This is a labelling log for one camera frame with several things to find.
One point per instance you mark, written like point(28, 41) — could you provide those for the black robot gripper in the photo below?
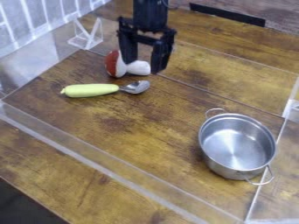
point(147, 28)

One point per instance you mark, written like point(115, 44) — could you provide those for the red white plush mushroom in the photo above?
point(118, 68)

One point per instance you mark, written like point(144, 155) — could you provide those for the clear acrylic triangle stand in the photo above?
point(87, 39)

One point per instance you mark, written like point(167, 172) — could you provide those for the black bar on table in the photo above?
point(228, 15)

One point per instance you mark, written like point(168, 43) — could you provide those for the stainless steel pot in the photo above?
point(238, 146)

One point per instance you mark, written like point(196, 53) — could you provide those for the green handled metal spoon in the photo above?
point(90, 90)

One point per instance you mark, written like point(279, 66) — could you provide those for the clear acrylic enclosure wall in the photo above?
point(115, 159)

